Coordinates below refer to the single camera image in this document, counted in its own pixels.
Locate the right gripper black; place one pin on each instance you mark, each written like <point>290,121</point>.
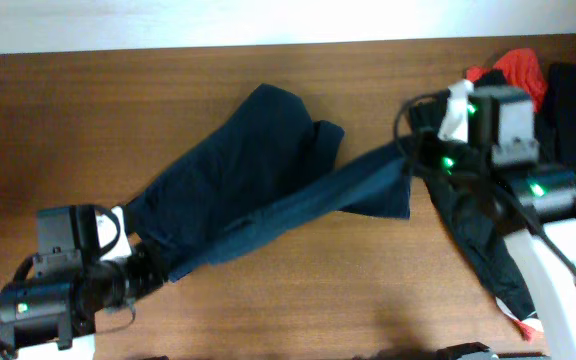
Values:
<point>423,145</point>

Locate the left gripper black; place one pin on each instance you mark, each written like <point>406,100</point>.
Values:
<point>144,270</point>

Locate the navy blue shorts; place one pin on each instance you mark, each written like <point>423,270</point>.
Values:
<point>269,169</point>

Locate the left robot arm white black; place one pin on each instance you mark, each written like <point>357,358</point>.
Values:
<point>54,297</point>

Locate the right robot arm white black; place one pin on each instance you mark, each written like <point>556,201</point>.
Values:
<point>533,209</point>

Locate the black t-shirt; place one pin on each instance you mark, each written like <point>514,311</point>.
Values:
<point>472,231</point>

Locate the red garment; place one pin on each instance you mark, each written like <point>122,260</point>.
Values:
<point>519,68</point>

